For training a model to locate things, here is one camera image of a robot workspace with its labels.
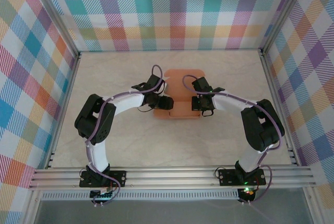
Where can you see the pink paper box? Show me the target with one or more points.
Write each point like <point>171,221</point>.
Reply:
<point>180,83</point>

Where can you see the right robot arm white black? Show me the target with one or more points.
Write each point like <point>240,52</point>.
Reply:
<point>261,127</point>

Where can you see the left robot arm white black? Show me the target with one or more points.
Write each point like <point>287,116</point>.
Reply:
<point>122,102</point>

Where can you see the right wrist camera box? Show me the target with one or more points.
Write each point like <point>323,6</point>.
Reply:
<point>202,84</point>

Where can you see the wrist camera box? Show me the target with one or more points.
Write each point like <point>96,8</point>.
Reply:
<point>202,84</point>
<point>154,81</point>

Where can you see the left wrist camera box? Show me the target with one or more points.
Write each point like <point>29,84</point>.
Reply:
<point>154,81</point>

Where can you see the aluminium side rail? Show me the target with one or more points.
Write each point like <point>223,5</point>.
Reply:
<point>272,91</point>
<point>66,104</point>

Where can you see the wide aluminium mounting rail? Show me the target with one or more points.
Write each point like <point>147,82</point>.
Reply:
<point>169,178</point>

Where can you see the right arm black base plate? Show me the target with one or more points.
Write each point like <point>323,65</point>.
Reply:
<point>227,177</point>

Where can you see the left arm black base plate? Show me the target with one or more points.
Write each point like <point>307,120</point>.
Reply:
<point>118,178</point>

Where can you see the aluminium frame post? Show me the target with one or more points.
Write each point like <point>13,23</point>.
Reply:
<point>285,12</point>
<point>52,15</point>

